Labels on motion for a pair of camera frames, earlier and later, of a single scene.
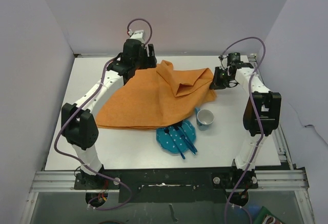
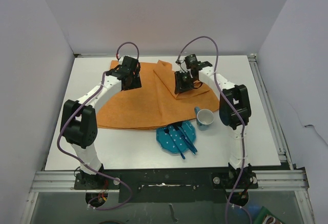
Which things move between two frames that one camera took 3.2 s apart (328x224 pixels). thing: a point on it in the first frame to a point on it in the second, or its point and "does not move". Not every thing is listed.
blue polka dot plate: x=166 y=144 does not move
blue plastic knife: x=184 y=137 does not move
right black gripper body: x=222 y=78 to x=184 y=81
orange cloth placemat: x=158 y=95 does not move
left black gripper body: x=143 y=61 to x=134 y=83
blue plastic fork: x=166 y=131 does not move
